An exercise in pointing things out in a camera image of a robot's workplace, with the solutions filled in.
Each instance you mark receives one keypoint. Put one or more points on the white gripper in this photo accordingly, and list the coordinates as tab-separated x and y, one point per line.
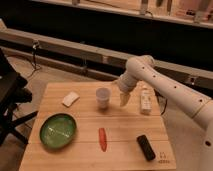
126	83

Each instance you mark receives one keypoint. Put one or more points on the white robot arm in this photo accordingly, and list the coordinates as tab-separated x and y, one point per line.
196	105

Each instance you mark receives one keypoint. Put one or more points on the green ceramic bowl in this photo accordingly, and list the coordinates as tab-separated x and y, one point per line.
57	131

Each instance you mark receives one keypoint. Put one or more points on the white tube bottle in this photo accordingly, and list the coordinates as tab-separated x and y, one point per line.
145	101

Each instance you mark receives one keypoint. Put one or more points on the red chili pepper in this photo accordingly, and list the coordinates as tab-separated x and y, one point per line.
102	139

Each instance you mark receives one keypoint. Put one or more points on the white sponge block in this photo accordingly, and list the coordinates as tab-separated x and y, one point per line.
69	99

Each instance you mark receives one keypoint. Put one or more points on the black remote control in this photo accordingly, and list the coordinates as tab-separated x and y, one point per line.
146	147

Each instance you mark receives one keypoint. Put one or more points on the black office chair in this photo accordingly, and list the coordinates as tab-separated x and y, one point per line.
12	91

